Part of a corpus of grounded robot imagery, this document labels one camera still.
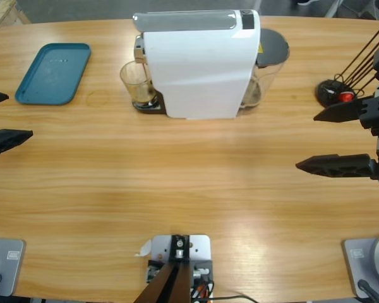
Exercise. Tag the wooden crate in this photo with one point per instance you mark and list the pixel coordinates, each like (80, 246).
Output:
(3, 12)

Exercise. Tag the red coffee capsule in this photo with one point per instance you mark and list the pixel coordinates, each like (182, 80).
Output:
(345, 96)

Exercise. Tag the white capsule coffee machine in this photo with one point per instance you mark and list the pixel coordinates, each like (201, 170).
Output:
(202, 72)

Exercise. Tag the arm grey base plate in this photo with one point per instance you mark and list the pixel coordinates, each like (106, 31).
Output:
(366, 262)
(9, 262)

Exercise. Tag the white mounting block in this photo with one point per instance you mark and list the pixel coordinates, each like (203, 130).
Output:
(199, 249)

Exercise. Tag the white tape tag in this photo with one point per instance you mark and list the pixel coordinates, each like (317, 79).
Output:
(144, 249)

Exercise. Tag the clear water tank dark lid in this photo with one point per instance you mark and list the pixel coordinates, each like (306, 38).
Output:
(271, 47)

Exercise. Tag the white metal frame leg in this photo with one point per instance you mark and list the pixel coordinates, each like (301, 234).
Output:
(332, 9)

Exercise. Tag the clear glass cup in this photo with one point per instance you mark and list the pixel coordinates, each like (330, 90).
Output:
(137, 83)

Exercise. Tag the teal plastic tray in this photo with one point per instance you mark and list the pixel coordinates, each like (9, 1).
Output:
(47, 72)

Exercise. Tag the dark camera post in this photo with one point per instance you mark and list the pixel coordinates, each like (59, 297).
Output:
(173, 284)

